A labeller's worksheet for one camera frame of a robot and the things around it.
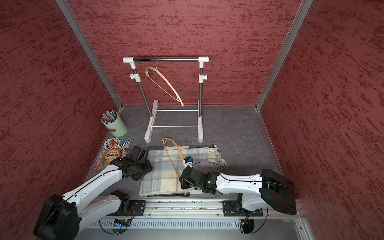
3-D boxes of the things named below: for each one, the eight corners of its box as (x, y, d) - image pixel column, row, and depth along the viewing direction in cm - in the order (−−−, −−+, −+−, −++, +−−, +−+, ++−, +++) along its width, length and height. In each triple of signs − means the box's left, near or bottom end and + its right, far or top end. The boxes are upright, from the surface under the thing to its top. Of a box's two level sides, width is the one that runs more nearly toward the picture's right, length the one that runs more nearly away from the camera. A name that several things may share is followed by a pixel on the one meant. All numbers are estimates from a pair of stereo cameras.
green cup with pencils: (108, 137, 103) (97, 123, 91) (114, 124, 110) (104, 110, 98) (124, 137, 103) (115, 123, 91) (129, 124, 110) (121, 110, 98)
